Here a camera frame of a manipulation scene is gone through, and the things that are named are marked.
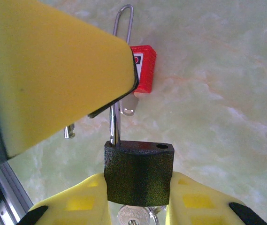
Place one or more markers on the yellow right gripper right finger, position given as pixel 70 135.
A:
pixel 201 206

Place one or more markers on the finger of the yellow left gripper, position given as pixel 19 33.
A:
pixel 53 70

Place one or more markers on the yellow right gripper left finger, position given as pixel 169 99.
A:
pixel 77 206

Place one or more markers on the small black block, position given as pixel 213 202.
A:
pixel 138 173

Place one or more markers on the small orange block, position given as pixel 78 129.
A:
pixel 146 68

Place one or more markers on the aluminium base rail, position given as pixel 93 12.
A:
pixel 6 187

